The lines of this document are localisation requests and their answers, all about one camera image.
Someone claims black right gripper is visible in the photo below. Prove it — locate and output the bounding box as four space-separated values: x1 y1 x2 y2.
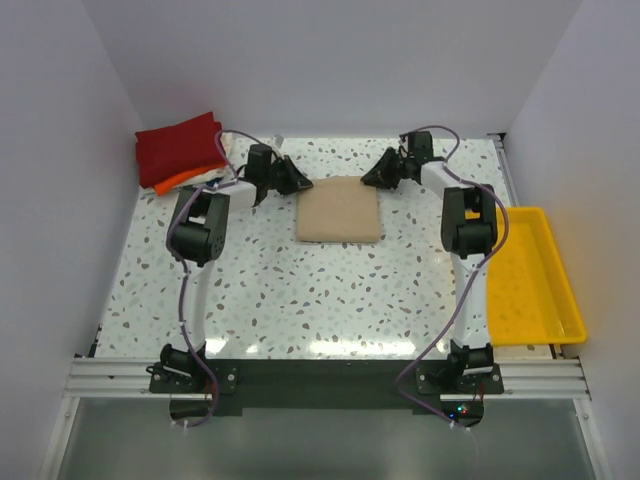
362 148 413 190

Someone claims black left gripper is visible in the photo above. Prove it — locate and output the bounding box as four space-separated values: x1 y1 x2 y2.
263 155 312 196

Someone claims beige t-shirt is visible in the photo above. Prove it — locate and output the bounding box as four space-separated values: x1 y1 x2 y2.
296 176 381 244

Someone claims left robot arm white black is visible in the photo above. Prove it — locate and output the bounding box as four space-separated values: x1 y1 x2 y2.
150 143 313 392

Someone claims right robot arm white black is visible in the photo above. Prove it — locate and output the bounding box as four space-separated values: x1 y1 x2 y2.
361 127 505 393

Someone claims folded white blue t-shirt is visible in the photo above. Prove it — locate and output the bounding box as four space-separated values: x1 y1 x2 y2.
202 177 224 191

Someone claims folded red t-shirt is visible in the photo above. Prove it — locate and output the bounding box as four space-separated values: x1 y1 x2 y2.
135 112 226 188

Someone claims folded orange t-shirt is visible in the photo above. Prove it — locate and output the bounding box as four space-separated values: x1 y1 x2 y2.
153 167 226 196

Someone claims yellow plastic tray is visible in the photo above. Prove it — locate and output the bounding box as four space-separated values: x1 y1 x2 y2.
488 207 588 347

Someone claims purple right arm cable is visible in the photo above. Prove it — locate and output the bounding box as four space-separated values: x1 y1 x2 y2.
394 124 511 431

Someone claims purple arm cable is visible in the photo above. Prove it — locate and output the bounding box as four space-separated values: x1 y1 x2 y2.
394 124 511 431
166 129 261 429

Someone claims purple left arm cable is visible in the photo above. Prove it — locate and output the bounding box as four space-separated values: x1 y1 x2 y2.
166 129 261 429

